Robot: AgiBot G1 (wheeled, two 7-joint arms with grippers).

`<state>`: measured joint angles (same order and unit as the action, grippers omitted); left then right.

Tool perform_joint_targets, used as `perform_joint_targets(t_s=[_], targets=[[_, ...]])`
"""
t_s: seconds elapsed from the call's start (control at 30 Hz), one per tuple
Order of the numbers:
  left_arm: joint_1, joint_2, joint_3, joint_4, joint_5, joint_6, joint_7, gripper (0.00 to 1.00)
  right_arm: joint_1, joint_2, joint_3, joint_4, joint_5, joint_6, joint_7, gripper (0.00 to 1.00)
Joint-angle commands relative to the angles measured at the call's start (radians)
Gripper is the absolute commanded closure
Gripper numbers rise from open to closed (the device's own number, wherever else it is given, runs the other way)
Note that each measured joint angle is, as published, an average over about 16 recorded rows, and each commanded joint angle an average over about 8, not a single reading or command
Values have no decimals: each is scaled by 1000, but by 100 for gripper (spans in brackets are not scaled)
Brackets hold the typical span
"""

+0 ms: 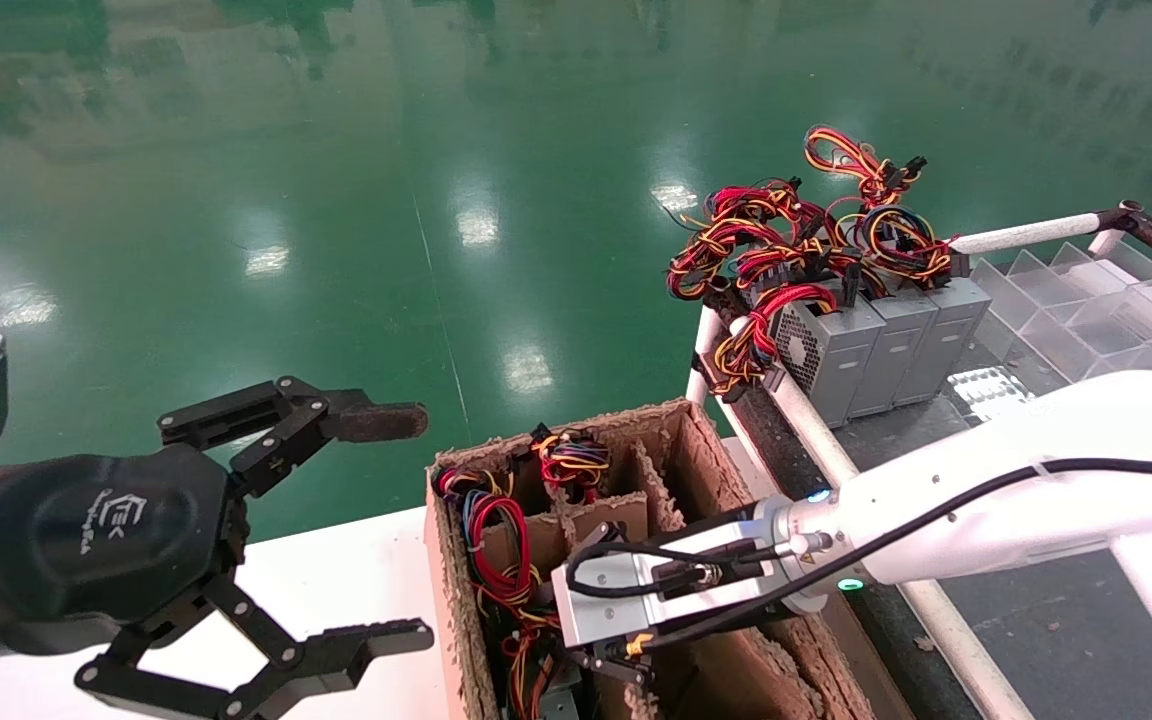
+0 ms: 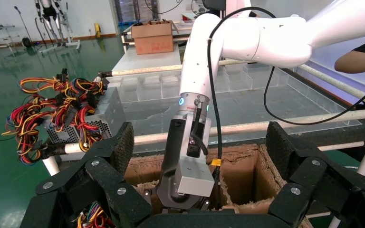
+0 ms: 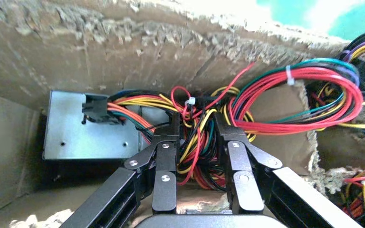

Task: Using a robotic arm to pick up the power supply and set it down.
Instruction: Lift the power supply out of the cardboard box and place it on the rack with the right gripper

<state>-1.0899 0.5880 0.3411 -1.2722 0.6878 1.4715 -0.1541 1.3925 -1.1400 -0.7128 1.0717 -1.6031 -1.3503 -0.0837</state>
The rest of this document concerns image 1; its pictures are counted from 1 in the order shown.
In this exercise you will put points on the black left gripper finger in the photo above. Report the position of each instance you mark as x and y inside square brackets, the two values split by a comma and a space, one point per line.
[616, 668]
[608, 534]

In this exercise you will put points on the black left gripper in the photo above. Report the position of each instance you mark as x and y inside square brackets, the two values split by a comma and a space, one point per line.
[106, 540]

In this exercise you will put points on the left gripper finger brownish pad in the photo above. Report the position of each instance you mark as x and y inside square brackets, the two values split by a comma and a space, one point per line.
[391, 422]

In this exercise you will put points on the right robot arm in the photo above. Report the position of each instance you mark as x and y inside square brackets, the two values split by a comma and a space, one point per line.
[1086, 420]

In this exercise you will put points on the cardboard divider insert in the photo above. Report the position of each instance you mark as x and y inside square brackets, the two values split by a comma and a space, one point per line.
[616, 515]

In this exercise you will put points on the brown cardboard box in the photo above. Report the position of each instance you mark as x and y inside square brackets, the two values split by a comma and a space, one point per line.
[711, 470]

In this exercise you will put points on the clear plastic divider tray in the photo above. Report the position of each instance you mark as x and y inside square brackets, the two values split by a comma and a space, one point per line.
[1066, 310]

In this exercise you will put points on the short white pipe stub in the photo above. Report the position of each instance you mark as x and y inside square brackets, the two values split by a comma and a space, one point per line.
[1104, 243]

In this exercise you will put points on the black pipe joint connector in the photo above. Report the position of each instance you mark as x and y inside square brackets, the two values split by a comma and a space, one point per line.
[1131, 215]

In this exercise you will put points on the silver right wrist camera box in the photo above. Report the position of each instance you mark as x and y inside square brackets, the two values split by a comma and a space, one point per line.
[601, 622]

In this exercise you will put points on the white pipe post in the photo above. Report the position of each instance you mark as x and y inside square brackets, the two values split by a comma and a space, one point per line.
[706, 345]

